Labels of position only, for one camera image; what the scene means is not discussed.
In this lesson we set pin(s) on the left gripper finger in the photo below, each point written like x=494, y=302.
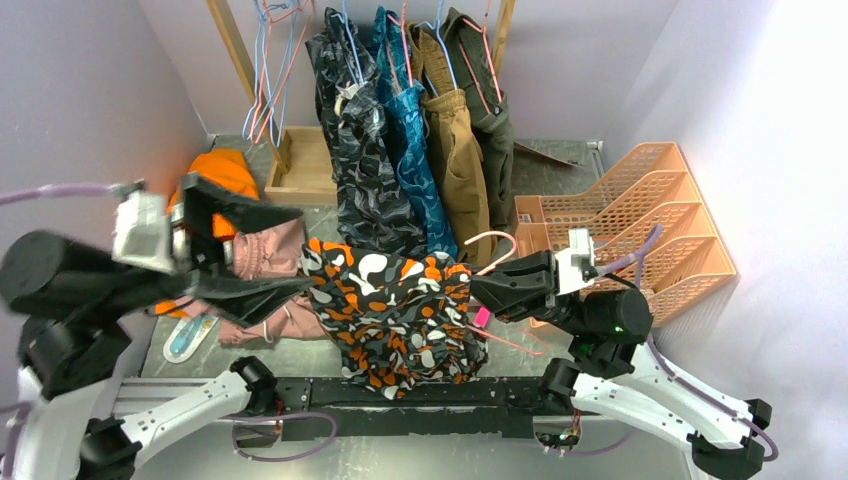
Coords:
x=245, y=302
x=246, y=214

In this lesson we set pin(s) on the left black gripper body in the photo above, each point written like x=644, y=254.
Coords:
x=190, y=258

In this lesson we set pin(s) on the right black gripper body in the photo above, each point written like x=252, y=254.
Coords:
x=564, y=307

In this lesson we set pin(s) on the orange camouflage shorts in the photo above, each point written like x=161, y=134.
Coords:
x=397, y=322

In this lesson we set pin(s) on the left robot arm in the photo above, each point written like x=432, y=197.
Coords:
x=73, y=297

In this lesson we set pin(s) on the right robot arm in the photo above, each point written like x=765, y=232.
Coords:
x=614, y=367

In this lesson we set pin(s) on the tan brown shorts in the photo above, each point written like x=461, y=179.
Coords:
x=455, y=157

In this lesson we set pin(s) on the black grey patterned shorts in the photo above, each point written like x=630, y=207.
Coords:
x=373, y=212

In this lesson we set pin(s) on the dark olive green shorts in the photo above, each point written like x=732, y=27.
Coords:
x=472, y=64

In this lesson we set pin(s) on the blue patterned shorts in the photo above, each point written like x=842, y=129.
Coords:
x=400, y=95

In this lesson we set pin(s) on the pink plastic clip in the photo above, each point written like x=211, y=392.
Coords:
x=482, y=318

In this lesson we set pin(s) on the light blue oval object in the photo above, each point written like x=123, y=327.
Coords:
x=187, y=336

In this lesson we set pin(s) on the wooden clothes rack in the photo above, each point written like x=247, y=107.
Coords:
x=300, y=171

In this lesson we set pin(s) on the peach plastic file organizer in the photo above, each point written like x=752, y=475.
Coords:
x=651, y=185

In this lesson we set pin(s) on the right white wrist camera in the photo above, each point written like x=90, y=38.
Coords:
x=580, y=239

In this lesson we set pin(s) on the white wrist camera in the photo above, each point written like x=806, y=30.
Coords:
x=580, y=239
x=143, y=233

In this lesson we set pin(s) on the pink drawstring shorts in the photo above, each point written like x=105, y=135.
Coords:
x=272, y=253

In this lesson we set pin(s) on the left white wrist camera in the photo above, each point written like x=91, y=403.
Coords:
x=143, y=233

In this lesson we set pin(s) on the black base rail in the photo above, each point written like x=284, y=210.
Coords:
x=512, y=407

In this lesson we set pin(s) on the aluminium frame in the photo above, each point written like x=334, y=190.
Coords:
x=412, y=444

